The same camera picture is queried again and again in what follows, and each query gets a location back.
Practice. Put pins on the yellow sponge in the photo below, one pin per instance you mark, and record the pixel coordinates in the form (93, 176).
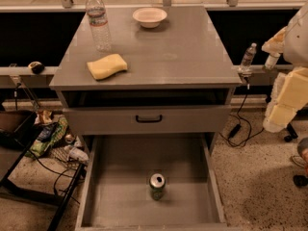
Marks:
(107, 66)

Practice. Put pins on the clear plastic water bottle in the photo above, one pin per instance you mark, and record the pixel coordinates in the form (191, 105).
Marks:
(99, 25)

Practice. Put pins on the black drawer handle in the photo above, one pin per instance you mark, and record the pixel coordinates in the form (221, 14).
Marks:
(148, 119)

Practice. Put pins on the white ceramic bowl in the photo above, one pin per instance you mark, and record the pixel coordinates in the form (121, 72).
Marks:
(149, 17)

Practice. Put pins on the green snack bag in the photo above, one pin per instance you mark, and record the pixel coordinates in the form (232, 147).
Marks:
(50, 136)

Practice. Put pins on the black metal cart frame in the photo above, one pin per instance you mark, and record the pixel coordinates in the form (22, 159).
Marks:
(37, 194)

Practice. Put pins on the green soda can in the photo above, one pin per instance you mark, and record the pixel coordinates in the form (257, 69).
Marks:
(157, 184)

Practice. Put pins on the small water bottle on rail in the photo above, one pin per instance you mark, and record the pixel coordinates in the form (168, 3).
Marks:
(248, 57)

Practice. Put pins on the black and yellow tape measure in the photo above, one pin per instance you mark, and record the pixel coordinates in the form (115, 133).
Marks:
(36, 67)

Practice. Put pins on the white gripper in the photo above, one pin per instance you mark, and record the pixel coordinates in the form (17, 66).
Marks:
(296, 43)

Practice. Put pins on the grey drawer cabinet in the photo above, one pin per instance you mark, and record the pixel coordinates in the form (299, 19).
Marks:
(180, 63)

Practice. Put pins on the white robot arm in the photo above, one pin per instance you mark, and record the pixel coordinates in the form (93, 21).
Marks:
(292, 40)

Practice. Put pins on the closed grey top drawer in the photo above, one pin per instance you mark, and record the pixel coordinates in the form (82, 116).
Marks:
(121, 121)

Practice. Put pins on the crumpled white plastic bag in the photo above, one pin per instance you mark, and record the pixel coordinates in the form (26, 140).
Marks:
(76, 154)

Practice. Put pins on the black power adapter with cable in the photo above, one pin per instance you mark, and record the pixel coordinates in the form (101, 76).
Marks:
(228, 138)

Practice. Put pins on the open grey middle drawer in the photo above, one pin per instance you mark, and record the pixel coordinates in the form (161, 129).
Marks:
(117, 195)

